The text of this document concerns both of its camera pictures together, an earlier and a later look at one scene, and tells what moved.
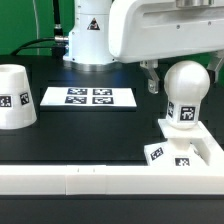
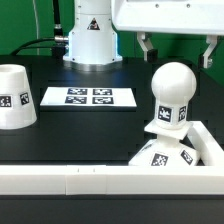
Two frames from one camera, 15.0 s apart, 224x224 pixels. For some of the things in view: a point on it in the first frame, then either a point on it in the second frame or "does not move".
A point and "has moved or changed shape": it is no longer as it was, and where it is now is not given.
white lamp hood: (17, 108) does not move
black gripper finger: (215, 59) -> (205, 60)
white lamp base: (184, 147) has moved or changed shape
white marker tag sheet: (89, 97) does not move
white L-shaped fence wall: (205, 179) does not move
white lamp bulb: (186, 84) has moved or changed shape
